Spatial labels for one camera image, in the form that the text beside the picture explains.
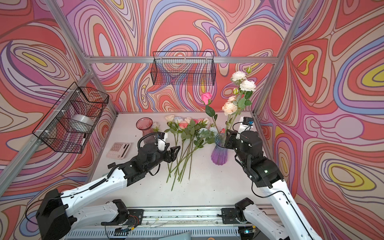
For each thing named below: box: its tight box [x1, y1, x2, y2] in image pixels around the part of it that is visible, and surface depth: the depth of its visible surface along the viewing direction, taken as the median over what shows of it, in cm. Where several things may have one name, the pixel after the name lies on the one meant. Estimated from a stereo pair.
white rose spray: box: [230, 66, 257, 128], surface depth 72 cm
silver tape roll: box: [71, 114, 95, 126], surface depth 75 cm
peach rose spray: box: [222, 95, 241, 135], surface depth 74 cm
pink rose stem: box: [201, 92, 221, 135], surface depth 70 cm
